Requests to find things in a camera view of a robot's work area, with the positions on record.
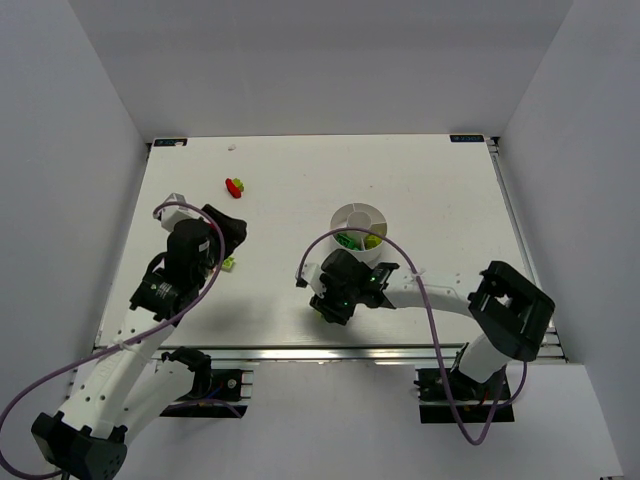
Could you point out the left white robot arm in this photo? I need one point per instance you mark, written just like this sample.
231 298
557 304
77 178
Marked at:
89 435

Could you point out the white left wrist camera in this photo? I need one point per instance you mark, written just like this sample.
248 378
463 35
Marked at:
169 216

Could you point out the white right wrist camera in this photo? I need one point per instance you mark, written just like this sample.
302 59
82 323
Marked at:
308 275

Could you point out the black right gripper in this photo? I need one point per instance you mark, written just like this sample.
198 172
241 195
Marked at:
330 308

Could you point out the red curved lego with green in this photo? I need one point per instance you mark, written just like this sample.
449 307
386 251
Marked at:
235 187

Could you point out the dark green lego plate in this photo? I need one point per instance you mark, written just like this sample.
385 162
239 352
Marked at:
347 242

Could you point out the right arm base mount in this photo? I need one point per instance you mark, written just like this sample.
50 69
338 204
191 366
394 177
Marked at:
473 400

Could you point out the blue label sticker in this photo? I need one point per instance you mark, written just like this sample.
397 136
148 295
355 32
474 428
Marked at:
170 142
466 138

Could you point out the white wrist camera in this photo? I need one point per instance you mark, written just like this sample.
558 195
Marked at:
308 275
169 216

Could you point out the blue label sticker right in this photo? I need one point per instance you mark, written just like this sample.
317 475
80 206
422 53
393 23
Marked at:
466 138

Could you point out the aluminium table front rail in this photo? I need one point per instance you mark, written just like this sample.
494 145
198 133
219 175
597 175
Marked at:
400 354

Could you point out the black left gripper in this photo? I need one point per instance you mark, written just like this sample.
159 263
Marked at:
226 230

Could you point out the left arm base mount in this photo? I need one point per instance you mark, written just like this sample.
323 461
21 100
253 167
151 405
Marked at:
219 391

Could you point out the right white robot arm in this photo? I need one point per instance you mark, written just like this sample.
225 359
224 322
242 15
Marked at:
512 313

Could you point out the blue label sticker left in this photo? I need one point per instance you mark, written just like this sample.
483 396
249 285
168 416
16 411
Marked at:
170 142

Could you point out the white round divided container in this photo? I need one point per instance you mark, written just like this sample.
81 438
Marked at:
358 221

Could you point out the lime green lego plate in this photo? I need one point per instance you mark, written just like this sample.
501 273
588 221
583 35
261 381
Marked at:
228 264

